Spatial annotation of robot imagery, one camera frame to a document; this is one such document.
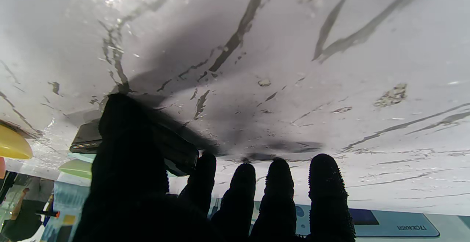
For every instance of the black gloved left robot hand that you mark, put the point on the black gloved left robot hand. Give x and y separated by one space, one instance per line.
125 183

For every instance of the yellow round dish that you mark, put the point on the yellow round dish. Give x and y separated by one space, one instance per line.
13 144

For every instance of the orange dish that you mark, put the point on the orange dish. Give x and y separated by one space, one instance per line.
2 168

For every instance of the dark transparent pill box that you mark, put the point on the dark transparent pill box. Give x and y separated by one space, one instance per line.
180 150

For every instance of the green round dish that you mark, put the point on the green round dish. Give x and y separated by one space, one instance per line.
77 168

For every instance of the printed laboratory backdrop poster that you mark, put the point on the printed laboratory backdrop poster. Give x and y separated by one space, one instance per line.
385 225

